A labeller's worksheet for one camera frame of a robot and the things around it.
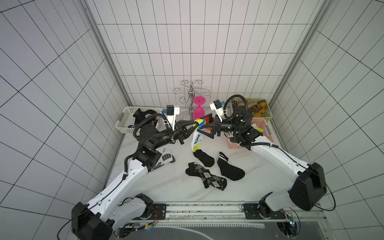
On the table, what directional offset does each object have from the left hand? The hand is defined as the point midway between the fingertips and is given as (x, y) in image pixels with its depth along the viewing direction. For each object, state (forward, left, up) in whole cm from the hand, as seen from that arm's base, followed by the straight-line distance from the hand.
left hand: (198, 125), depth 59 cm
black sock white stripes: (-4, -19, -37) cm, 42 cm away
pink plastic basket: (+29, -47, -36) cm, 66 cm away
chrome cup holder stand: (+36, +3, -11) cm, 38 cm away
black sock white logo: (+33, +41, -32) cm, 61 cm away
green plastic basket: (+47, -43, -32) cm, 71 cm away
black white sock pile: (+3, -7, -39) cm, 40 cm away
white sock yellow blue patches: (+25, -41, -33) cm, 58 cm away
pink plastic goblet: (+26, -1, -21) cm, 33 cm away
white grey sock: (+4, +19, -37) cm, 42 cm away
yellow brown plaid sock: (+46, -52, -33) cm, 77 cm away
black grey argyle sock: (-4, +1, -37) cm, 37 cm away
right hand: (+5, -1, -4) cm, 7 cm away
